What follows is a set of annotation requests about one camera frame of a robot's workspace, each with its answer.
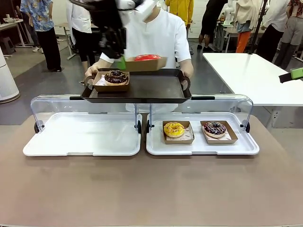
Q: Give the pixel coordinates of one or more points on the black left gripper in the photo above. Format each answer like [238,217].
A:
[106,14]

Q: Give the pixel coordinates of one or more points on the red glazed donut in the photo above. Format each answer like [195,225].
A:
[148,57]
[144,65]

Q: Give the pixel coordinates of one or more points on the dark brown serving tray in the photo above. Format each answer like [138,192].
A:
[151,87]

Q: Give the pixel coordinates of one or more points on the person's right forearm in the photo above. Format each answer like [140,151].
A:
[103,63]

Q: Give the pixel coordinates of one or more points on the person's left forearm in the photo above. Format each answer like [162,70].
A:
[184,65]

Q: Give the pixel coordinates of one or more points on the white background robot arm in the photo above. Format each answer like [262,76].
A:
[229,11]

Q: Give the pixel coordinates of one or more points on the person in white shirt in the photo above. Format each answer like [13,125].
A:
[161,35]

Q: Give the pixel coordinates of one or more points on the purple glazed sprinkled donut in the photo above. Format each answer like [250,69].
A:
[215,129]

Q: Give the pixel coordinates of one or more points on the sprinkled chocolate donut in tray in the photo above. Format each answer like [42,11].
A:
[222,141]

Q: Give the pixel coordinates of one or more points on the yellow sprinkled donut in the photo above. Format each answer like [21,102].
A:
[174,129]

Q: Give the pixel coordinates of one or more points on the yellow donut in paper tray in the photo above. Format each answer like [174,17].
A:
[177,141]

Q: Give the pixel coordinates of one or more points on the person's right hand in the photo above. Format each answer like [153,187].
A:
[91,69]

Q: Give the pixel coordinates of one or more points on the person's left hand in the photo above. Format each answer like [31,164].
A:
[189,74]

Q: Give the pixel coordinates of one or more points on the bystander white shirt black trousers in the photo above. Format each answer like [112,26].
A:
[81,21]

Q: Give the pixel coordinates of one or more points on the white side table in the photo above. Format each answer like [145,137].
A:
[248,75]

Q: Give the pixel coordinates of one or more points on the bystander white shirt dark trousers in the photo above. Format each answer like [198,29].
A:
[277,19]

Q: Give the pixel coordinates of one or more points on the bystander in orange trousers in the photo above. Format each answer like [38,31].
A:
[243,35]

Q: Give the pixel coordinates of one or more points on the bystander in blue floral shirt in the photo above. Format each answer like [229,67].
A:
[42,23]

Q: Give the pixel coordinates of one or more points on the bystander in yellow shirt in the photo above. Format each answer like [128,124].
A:
[180,9]

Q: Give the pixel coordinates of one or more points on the clear plastic display lid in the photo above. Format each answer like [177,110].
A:
[56,105]
[225,106]

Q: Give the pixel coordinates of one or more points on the white display tray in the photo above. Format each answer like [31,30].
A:
[80,134]
[201,148]

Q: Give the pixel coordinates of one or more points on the bystander in black shorts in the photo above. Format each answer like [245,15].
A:
[210,16]

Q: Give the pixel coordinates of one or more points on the white background desk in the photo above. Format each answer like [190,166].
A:
[11,22]

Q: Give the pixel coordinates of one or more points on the grey plastic stool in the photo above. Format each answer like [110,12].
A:
[7,45]

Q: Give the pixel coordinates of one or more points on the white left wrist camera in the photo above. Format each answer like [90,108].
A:
[146,8]

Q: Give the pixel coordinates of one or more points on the black camera pole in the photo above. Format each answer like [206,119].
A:
[258,28]

